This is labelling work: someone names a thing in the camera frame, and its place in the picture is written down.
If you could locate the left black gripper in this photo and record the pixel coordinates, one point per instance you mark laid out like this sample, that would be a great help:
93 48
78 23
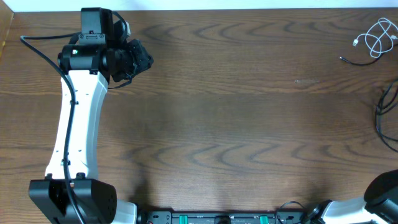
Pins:
145 60

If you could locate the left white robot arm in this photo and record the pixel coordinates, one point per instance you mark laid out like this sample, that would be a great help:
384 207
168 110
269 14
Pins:
102 52

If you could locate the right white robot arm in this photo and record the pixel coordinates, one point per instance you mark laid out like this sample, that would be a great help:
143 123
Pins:
377 205

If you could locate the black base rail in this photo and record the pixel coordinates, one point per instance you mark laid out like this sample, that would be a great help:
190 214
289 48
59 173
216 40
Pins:
281 215

